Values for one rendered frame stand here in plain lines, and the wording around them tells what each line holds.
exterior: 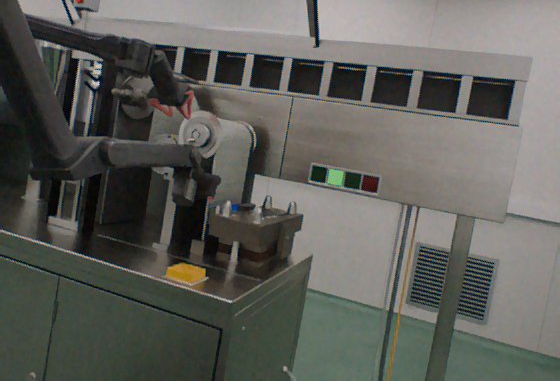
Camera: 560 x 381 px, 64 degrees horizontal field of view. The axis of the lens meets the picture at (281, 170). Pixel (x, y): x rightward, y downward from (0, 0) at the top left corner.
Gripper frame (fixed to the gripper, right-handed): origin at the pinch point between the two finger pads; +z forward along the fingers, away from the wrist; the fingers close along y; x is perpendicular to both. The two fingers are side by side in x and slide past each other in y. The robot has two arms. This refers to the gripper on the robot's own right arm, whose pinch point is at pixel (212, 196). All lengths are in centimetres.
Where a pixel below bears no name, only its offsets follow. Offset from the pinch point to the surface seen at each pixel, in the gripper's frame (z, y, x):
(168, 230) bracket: -0.2, -9.0, -13.7
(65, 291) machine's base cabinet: -11.1, -23.5, -39.3
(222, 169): -0.9, 0.3, 9.0
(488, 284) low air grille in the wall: 258, 112, 73
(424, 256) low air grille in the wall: 254, 62, 81
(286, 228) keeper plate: 12.2, 21.9, -0.6
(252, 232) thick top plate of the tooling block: -2.2, 17.6, -8.7
